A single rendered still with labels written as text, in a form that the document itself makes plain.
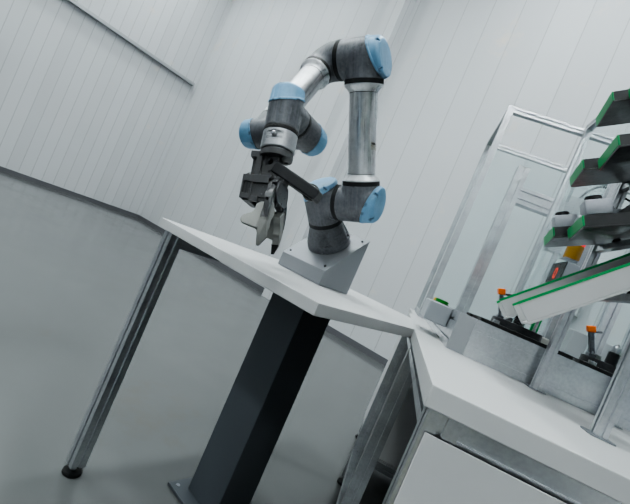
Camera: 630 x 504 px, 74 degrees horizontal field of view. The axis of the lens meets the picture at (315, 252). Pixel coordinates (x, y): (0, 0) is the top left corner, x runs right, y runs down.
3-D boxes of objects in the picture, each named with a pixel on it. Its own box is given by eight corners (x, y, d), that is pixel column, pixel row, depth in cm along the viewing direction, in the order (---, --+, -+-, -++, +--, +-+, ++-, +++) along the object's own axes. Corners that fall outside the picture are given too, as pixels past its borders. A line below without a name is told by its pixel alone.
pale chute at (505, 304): (507, 318, 91) (499, 299, 92) (503, 318, 103) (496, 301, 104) (650, 270, 83) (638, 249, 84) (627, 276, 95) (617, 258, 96)
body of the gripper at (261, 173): (251, 211, 92) (260, 159, 94) (288, 214, 90) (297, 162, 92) (237, 200, 85) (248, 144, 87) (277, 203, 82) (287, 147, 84)
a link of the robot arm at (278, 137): (301, 143, 92) (291, 126, 85) (298, 163, 92) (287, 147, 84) (269, 142, 94) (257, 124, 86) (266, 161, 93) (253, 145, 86)
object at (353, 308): (158, 225, 131) (162, 217, 131) (323, 282, 200) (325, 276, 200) (313, 315, 86) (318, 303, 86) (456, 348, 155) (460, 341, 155)
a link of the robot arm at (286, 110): (314, 97, 94) (295, 75, 86) (306, 143, 92) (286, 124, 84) (284, 101, 97) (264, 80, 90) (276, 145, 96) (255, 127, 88)
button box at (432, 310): (422, 317, 124) (431, 298, 124) (419, 313, 144) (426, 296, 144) (445, 327, 122) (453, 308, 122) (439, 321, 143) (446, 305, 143)
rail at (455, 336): (445, 347, 108) (462, 308, 108) (425, 320, 195) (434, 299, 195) (466, 356, 107) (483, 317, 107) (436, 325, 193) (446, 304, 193)
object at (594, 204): (580, 230, 79) (576, 195, 80) (574, 235, 83) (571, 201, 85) (633, 227, 76) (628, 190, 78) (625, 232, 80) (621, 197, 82)
